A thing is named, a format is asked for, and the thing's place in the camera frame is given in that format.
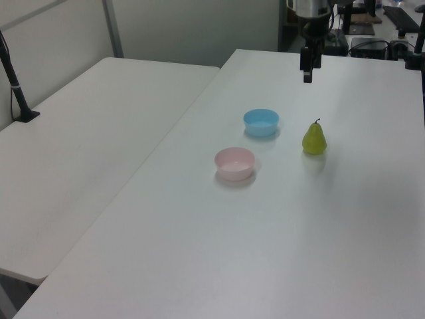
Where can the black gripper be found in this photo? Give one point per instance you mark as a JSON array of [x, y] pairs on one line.
[[314, 30]]

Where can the green pear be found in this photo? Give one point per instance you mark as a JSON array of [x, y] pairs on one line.
[[314, 141]]

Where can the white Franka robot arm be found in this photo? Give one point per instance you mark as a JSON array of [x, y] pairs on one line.
[[312, 7]]

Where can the blue plastic bowl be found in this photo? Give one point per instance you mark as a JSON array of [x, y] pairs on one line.
[[261, 123]]

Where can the pink plastic bowl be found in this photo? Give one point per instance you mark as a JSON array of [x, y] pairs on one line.
[[234, 164]]

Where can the black monitor stand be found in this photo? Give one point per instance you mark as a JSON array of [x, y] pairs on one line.
[[357, 28]]

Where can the black electronics box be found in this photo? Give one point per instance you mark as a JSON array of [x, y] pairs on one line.
[[368, 46]]

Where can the black keyboard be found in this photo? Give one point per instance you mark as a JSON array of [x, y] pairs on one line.
[[400, 16]]

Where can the black clamp stand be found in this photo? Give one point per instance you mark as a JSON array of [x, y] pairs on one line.
[[415, 50]]

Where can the white side table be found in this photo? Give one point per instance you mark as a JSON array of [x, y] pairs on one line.
[[83, 149]]

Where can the grey partition post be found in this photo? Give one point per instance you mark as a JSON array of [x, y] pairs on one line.
[[113, 28]]

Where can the black camera pole with base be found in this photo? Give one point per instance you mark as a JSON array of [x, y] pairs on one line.
[[15, 86]]

